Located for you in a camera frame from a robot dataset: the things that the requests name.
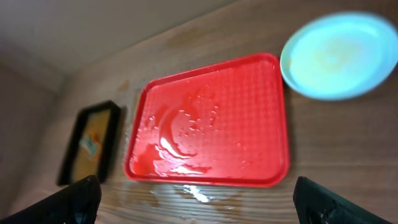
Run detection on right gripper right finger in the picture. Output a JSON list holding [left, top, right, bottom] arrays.
[[293, 176, 391, 224]]

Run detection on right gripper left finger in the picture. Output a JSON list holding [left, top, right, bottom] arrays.
[[1, 175, 101, 224]]

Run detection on white plate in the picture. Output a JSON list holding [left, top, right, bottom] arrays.
[[280, 12, 397, 101]]

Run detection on black water tray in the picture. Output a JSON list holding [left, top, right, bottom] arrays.
[[56, 100, 122, 186]]

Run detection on red plastic tray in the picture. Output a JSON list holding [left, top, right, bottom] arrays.
[[124, 53, 290, 188]]

